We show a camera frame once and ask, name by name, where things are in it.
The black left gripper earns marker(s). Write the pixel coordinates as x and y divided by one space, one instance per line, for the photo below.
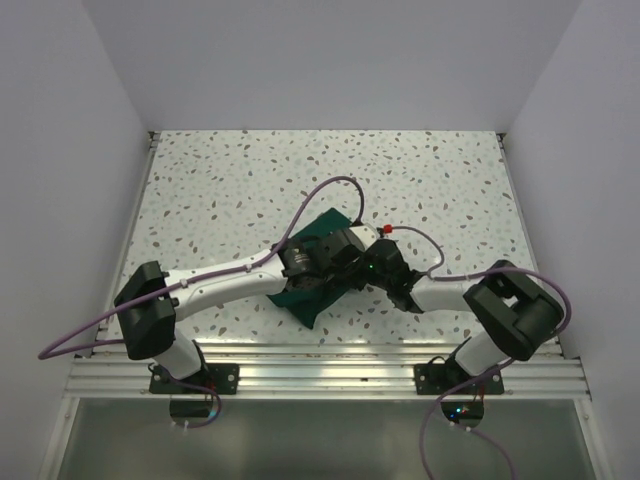
335 278

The green surgical cloth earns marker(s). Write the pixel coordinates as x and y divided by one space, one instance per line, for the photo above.
305 306

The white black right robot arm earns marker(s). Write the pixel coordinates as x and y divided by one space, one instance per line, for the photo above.
518 311

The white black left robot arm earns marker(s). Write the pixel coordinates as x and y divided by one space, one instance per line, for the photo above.
153 301

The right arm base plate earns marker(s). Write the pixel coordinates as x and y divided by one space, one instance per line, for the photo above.
437 378

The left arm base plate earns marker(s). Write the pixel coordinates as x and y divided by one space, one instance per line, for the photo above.
223 378

